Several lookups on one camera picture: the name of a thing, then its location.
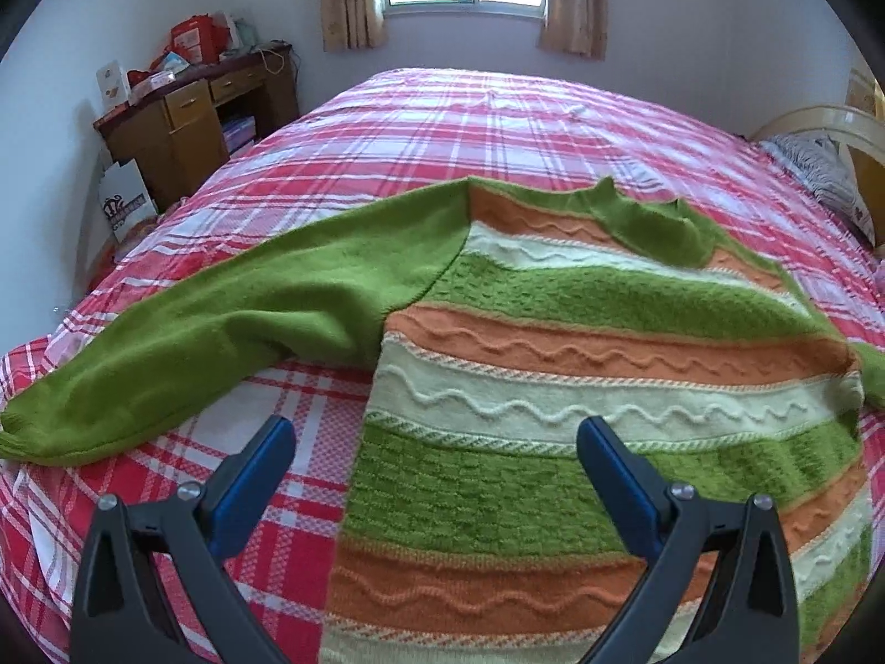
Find white greeting card box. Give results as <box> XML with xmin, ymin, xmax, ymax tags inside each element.
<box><xmin>96</xmin><ymin>60</ymin><xmax>131</xmax><ymax>114</ymax></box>

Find grey striped pillow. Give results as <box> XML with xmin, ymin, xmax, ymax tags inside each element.
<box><xmin>758</xmin><ymin>132</ymin><xmax>876</xmax><ymax>247</ymax></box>

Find brown wooden desk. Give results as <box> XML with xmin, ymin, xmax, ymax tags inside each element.
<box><xmin>93</xmin><ymin>42</ymin><xmax>300</xmax><ymax>211</ymax></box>

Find red gift bag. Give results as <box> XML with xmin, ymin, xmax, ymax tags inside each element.
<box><xmin>169</xmin><ymin>15</ymin><xmax>230</xmax><ymax>66</ymax></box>

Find red white plaid bedspread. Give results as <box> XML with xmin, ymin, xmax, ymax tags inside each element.
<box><xmin>2</xmin><ymin>69</ymin><xmax>883</xmax><ymax>662</ymax></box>

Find beige wooden headboard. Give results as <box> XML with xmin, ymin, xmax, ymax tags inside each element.
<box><xmin>752</xmin><ymin>105</ymin><xmax>883</xmax><ymax>247</ymax></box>

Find green orange striped knit sweater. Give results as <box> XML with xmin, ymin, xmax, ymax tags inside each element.
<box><xmin>2</xmin><ymin>177</ymin><xmax>883</xmax><ymax>662</ymax></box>

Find white paper shopping bag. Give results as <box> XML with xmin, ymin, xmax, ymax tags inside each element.
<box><xmin>97</xmin><ymin>159</ymin><xmax>158</xmax><ymax>243</ymax></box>

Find beige right curtain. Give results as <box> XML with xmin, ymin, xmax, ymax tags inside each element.
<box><xmin>539</xmin><ymin>0</ymin><xmax>609</xmax><ymax>61</ymax></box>

